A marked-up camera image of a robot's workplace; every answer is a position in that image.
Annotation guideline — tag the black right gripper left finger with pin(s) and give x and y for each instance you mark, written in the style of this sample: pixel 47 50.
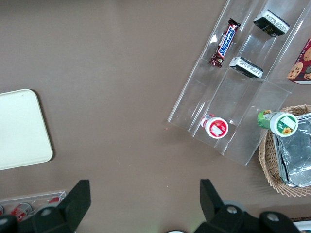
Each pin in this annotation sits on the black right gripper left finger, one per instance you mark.
pixel 73 204

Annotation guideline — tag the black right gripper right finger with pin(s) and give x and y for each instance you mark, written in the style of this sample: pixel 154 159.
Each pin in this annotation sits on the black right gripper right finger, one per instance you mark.
pixel 213 208

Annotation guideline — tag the woven wicker basket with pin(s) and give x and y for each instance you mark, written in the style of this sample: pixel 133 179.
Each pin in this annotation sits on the woven wicker basket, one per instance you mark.
pixel 266 157

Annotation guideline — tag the white plastic tray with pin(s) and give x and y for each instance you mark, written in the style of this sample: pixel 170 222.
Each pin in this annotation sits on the white plastic tray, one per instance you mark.
pixel 22 128

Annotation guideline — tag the red soda can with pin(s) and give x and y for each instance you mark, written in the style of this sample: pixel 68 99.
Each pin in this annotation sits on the red soda can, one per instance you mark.
pixel 54 201
pixel 20 210

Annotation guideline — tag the clear acrylic can holder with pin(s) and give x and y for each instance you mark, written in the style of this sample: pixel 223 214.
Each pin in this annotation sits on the clear acrylic can holder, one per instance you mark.
pixel 36 197

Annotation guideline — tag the red-lidded yogurt bottle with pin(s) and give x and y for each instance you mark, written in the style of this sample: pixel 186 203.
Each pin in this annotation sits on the red-lidded yogurt bottle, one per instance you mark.
pixel 216 127

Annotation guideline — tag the aluminium foil container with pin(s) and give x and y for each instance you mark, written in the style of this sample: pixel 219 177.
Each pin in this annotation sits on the aluminium foil container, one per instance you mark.
pixel 297 157

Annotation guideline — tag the clear acrylic display rack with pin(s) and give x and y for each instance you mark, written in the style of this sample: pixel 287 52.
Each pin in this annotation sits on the clear acrylic display rack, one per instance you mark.
pixel 233 102

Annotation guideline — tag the green bottle with white lid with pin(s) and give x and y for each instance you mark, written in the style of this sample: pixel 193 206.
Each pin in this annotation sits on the green bottle with white lid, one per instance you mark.
pixel 281 123

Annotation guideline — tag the black snack box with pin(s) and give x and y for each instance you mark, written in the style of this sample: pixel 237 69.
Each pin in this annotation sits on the black snack box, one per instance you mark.
pixel 269 24
pixel 246 67

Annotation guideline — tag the Snickers chocolate bar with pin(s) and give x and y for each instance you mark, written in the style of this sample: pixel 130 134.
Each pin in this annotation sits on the Snickers chocolate bar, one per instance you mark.
pixel 226 43

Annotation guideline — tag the red cookie box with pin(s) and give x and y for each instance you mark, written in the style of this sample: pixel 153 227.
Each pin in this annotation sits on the red cookie box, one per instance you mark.
pixel 302 68

